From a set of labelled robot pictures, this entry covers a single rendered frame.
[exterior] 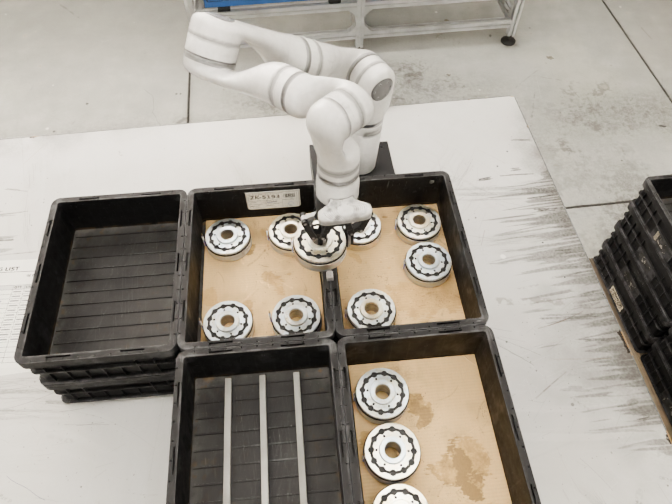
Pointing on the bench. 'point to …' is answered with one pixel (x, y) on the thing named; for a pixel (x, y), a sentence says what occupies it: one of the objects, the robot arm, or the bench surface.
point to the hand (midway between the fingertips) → (335, 240)
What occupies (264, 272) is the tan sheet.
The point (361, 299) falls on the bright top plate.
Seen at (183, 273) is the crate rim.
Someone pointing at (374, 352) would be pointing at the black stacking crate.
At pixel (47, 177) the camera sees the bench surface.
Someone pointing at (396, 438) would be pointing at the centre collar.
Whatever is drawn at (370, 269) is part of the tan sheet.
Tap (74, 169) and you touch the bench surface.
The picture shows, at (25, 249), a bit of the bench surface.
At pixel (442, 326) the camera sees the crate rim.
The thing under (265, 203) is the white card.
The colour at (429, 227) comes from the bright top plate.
